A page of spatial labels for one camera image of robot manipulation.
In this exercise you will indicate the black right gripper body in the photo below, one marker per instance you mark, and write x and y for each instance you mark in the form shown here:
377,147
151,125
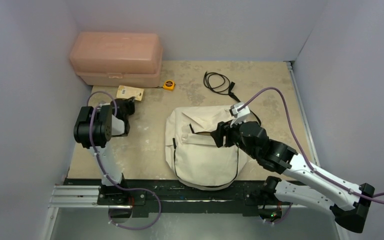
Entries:
221,133

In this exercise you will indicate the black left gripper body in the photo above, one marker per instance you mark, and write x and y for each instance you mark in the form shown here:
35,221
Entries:
130,109

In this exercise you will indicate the tan paper card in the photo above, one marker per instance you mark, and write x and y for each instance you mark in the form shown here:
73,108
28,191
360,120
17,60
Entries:
126,92

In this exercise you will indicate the beige canvas backpack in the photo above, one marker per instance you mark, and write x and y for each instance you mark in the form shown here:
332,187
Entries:
191,152

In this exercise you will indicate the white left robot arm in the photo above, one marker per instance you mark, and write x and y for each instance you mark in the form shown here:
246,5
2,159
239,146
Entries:
94,128

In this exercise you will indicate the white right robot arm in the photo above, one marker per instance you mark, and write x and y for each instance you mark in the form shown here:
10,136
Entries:
348,202

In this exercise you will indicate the yellow tape measure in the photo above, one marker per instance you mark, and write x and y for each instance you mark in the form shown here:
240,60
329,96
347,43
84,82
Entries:
169,85

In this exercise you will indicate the pink plastic storage box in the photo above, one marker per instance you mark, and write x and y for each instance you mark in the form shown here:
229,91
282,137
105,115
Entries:
115,59

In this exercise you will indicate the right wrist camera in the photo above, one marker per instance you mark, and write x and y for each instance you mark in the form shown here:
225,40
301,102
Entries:
239,112

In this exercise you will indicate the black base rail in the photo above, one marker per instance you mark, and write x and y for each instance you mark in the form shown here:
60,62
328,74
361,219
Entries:
246,197

